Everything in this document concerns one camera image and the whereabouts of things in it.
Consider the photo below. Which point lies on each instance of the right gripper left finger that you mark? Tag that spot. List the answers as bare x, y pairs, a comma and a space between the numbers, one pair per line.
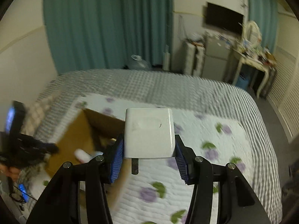
59, 202

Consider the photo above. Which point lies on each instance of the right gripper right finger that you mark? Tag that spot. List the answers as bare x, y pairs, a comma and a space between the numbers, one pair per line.
237, 202

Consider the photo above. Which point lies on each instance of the white pill bottle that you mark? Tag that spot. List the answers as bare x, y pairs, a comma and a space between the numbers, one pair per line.
84, 157

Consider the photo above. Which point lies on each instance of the brown cardboard box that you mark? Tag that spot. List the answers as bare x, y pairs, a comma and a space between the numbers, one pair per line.
92, 131

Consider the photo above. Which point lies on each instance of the white power adapter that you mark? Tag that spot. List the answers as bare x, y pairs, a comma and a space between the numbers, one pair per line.
149, 134

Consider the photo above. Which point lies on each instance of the beige plaid blanket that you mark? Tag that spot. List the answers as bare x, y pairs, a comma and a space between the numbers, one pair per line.
35, 114

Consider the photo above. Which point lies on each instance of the white floral quilted mat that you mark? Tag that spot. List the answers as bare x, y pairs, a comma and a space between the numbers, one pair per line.
131, 162

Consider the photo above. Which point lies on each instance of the white louvered wardrobe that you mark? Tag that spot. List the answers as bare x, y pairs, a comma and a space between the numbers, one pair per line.
283, 95

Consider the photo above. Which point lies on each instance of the green curtain left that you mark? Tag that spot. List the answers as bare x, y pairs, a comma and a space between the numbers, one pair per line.
104, 34

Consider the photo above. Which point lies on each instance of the green curtain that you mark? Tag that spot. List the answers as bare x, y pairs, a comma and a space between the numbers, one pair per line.
104, 34
265, 14

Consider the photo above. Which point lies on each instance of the white dressing table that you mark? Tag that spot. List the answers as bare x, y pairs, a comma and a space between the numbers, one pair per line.
256, 64

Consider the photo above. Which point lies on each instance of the clear water jug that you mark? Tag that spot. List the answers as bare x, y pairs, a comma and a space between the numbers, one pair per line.
137, 63

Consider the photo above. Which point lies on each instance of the silver small fridge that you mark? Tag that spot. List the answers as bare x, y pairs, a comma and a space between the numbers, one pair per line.
217, 53

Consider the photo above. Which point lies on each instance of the white suitcase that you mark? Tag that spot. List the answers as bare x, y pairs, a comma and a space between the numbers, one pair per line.
194, 54

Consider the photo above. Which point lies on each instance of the oval white vanity mirror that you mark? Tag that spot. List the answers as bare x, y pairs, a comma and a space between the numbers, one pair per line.
251, 35

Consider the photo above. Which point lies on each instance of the green curtain right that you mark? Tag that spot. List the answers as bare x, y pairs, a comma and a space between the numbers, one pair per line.
265, 14

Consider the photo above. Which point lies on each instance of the black wall television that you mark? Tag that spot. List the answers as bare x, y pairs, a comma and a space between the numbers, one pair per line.
224, 18

